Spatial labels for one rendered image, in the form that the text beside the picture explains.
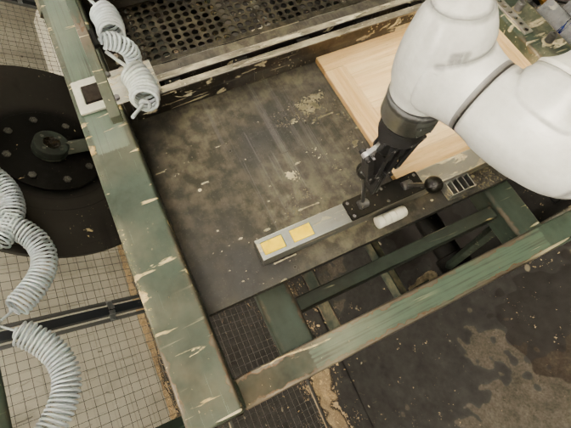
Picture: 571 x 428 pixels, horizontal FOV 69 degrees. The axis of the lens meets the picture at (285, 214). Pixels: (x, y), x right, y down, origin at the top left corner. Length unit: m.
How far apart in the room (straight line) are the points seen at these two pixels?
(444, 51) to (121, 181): 0.68
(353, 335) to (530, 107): 0.53
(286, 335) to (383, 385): 2.12
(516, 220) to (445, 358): 1.62
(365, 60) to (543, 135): 0.80
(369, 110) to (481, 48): 0.63
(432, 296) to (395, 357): 1.97
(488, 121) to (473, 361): 2.18
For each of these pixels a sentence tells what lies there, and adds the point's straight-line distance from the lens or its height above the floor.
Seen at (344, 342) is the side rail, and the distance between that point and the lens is 0.86.
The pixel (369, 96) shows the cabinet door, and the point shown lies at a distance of 1.18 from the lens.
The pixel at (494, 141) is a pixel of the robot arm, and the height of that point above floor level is 1.75.
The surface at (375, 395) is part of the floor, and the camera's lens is 3.09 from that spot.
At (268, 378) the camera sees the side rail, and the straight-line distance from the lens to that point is 0.84.
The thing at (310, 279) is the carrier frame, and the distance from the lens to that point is 2.06.
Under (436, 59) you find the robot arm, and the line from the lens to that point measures 0.54.
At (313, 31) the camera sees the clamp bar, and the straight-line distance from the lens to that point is 1.23.
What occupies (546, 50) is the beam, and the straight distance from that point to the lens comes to 1.46.
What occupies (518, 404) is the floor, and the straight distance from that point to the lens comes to 2.63.
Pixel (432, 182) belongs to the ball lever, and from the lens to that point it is 0.90.
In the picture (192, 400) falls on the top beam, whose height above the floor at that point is 1.91.
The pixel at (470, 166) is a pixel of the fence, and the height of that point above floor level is 1.23.
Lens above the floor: 2.26
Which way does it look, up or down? 44 degrees down
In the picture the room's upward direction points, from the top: 97 degrees counter-clockwise
